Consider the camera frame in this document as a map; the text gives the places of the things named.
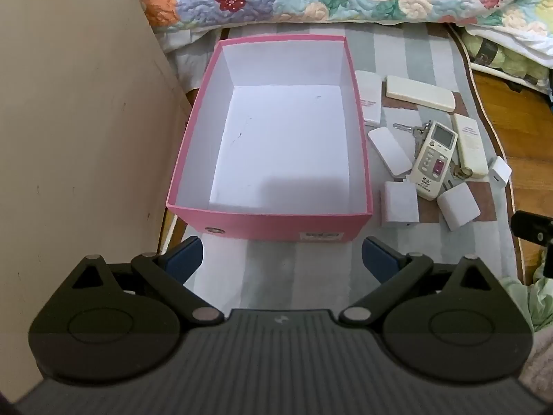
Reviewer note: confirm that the beige wooden cabinet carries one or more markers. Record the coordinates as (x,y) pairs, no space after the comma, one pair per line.
(65,138)

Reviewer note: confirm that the light green cloth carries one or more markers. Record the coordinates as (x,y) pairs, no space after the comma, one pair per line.
(535,302)

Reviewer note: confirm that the cream long rounded case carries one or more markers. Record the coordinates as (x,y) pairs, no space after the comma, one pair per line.
(419,93)

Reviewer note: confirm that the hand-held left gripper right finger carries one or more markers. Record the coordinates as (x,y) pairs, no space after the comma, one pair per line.
(380,261)

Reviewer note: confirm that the small white charger cube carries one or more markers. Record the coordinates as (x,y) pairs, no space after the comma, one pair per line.
(499,173)

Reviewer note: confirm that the white slim box pink print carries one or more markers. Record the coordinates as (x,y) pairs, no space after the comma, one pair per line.
(369,95)

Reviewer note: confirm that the white charger block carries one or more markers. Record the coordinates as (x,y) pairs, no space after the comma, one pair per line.
(458,207)
(399,203)

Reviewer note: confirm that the striped mat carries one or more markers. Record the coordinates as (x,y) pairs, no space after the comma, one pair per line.
(281,268)

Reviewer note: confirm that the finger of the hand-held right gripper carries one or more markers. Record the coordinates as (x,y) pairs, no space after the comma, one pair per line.
(529,227)

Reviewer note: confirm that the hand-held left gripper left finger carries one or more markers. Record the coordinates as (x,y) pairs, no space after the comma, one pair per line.
(185,259)

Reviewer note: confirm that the pink cardboard box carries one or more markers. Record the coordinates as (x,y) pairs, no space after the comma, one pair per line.
(268,224)

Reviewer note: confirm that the small white rounded case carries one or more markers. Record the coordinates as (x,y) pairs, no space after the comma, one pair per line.
(389,151)

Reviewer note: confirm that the white remote control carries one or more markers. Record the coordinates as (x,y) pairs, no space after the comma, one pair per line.
(432,168)

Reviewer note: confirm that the cream slim box pink print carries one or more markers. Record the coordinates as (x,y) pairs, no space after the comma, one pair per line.
(468,142)

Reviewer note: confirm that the silver key bunch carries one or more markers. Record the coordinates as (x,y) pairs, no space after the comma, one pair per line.
(404,127)

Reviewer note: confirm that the light green yarn bundle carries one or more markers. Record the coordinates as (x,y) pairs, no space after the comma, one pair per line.
(510,58)

